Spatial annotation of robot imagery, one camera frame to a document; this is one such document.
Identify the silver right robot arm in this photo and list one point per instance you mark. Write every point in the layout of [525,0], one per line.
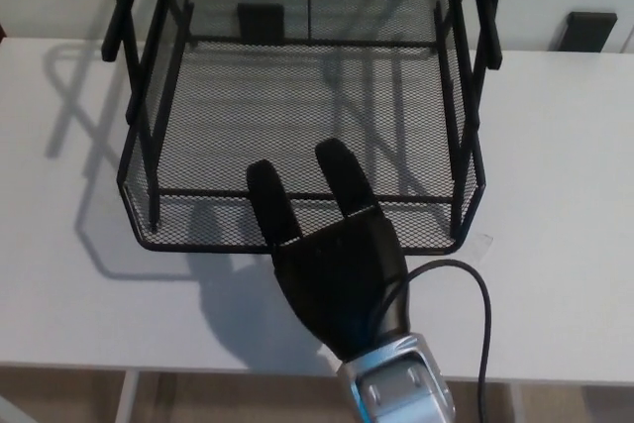
[396,383]

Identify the dark red-brown panel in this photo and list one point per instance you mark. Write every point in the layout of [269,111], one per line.
[2,31]

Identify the black mesh file tray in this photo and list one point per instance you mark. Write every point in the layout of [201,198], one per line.
[208,230]

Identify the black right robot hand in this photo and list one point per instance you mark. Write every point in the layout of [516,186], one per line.
[337,284]

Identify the black metal tray rack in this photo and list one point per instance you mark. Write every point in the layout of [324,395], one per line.
[493,46]

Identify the clear tape piece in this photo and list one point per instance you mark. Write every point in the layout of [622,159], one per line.
[478,247]

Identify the black rectangular wall fixture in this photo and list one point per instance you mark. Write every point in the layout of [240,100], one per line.
[589,31]
[261,22]

